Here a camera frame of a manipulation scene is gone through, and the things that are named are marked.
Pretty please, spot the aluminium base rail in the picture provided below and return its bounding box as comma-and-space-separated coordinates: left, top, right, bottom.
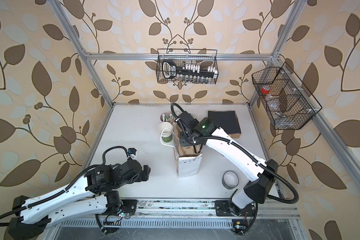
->
53, 197, 301, 230

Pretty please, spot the black wire basket right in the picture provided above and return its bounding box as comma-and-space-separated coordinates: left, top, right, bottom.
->
252, 63, 322, 130

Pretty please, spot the black wire basket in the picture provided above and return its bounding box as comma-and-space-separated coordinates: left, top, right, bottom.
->
156, 48, 219, 85
252, 63, 322, 130

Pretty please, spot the black socket set rack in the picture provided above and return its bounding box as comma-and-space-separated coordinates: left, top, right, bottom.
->
161, 60, 219, 80

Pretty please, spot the white paper gift bag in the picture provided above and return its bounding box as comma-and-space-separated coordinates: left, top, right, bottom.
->
160, 124, 202, 178

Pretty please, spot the pink cup of sachets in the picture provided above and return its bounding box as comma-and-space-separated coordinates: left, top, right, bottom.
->
160, 113, 176, 124

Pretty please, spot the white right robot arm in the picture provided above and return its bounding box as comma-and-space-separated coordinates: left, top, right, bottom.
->
175, 111, 299, 216

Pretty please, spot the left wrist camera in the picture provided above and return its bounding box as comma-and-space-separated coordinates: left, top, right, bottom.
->
128, 148, 137, 160

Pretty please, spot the black wire basket centre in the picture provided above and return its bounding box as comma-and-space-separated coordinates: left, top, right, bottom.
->
156, 48, 219, 85

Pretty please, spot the grey tape roll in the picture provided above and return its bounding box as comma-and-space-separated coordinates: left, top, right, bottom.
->
222, 171, 240, 190

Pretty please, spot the stack of paper cups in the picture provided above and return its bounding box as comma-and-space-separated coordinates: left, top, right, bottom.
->
158, 122, 173, 143

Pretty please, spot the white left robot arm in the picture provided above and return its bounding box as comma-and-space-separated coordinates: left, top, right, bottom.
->
0, 146, 151, 240

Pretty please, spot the plastic bottle red cap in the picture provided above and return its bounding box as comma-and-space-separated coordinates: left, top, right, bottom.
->
261, 85, 281, 113

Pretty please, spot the stack of coloured napkins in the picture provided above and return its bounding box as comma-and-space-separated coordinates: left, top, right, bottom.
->
207, 110, 242, 135

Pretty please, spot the pulp cup carrier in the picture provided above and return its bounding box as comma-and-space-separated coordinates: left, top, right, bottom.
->
173, 124, 202, 157

